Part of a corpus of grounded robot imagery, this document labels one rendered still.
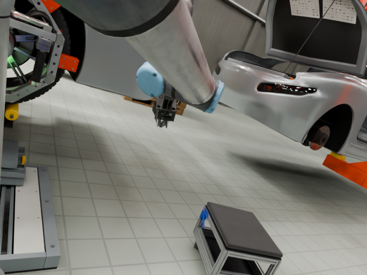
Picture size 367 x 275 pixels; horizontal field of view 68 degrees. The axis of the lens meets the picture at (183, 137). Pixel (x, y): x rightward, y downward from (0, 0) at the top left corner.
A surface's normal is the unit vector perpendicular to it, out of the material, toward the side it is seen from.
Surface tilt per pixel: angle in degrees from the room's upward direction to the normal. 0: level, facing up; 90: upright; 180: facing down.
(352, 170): 90
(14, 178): 90
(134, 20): 133
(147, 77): 121
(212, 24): 90
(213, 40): 90
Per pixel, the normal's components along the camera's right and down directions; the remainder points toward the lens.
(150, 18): 0.48, 0.86
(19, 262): 0.47, 0.40
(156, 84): -0.50, 0.56
